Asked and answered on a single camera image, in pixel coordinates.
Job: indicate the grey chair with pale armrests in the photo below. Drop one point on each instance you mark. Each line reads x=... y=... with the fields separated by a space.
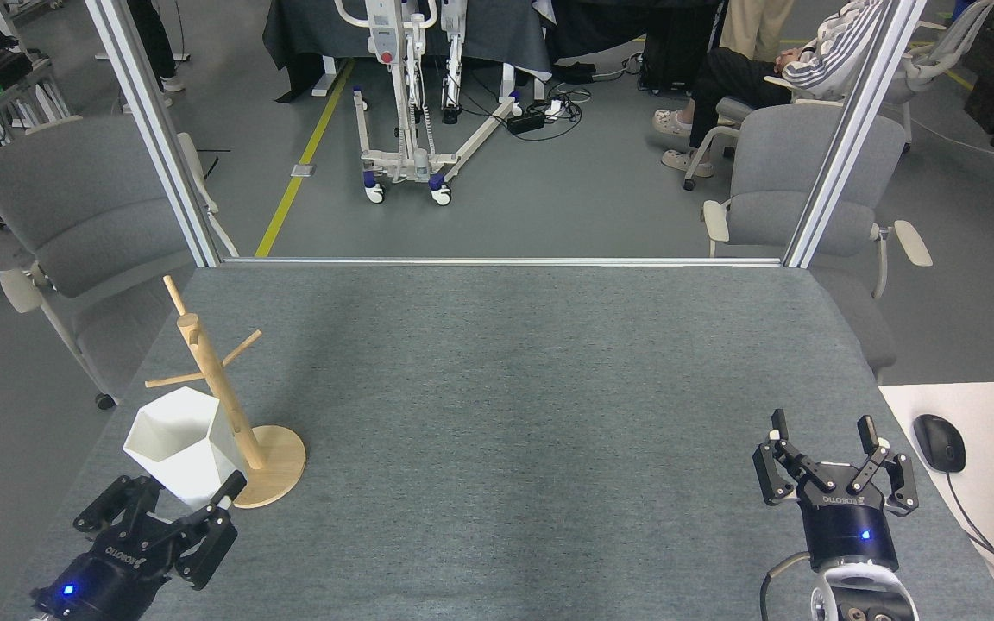
x=773 y=164
x=74 y=216

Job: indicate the white stand on wheels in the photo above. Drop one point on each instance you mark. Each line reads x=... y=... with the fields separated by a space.
x=415 y=159

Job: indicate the silver aluminium post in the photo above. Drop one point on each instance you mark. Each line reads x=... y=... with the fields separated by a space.
x=160 y=138
x=842 y=147

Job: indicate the standing person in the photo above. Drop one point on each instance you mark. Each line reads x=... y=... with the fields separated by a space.
x=756 y=26

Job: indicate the white office chair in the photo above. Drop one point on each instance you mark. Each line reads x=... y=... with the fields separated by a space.
x=937 y=60

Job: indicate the black computer mouse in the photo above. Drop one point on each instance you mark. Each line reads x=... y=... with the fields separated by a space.
x=939 y=442

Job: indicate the silver aluminium rail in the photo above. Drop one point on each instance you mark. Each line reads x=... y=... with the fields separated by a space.
x=497 y=260

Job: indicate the seated person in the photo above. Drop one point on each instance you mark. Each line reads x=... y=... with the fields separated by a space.
x=833 y=52

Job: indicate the dark grey table cloth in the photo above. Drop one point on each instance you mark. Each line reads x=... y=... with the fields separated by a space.
x=488 y=34

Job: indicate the wooden cup rack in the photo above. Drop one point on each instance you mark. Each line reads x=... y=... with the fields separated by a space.
x=273 y=466

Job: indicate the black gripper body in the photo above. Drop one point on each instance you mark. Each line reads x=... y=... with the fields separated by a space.
x=846 y=526
x=109 y=582

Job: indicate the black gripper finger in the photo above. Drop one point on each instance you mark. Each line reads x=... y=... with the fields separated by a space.
x=117 y=509
x=898 y=483
x=773 y=474
x=208 y=548

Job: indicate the white faceted cup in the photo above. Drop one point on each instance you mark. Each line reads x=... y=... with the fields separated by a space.
x=182 y=444

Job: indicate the walking person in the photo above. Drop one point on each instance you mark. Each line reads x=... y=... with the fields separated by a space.
x=156 y=34

